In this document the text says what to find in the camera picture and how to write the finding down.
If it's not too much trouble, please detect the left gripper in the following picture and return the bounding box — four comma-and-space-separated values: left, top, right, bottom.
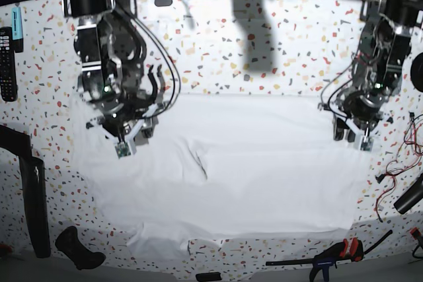
333, 92, 393, 150

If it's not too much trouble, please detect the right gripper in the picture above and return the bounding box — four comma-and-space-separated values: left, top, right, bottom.
85, 64, 166, 143

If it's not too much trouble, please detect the white T-shirt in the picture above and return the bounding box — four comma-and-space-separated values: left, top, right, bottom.
71, 95, 371, 260

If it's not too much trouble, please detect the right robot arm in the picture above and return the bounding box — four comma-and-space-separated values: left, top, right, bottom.
62, 0, 166, 145

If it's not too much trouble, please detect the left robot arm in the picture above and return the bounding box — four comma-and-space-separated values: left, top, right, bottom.
323, 0, 422, 151

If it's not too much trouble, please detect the black cylinder right edge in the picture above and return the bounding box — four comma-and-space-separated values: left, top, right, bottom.
394, 174, 422, 215

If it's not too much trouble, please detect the black round object right edge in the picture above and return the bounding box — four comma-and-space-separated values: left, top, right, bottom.
410, 53, 423, 92

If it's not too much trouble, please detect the terrazzo pattern table cloth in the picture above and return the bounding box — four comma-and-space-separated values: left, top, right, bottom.
1, 0, 422, 281

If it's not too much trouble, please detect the black orange bar clamp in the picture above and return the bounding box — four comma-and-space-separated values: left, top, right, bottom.
265, 230, 393, 282

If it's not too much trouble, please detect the orange clip right edge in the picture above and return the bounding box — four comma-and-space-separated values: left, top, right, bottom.
410, 227, 422, 240

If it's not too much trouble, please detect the black TV remote control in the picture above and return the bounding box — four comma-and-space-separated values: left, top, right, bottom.
0, 26, 18, 102

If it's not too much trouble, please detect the black bar clamp left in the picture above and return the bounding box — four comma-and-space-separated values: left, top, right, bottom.
1, 125, 51, 258

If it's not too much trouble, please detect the teal highlighter marker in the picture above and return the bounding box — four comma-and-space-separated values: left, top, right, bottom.
12, 7, 24, 53

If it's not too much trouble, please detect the small black box bottom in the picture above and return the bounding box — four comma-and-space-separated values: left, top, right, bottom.
196, 272, 222, 282

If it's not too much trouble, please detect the red black wire bundle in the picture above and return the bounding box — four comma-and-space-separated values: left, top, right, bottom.
374, 112, 423, 223

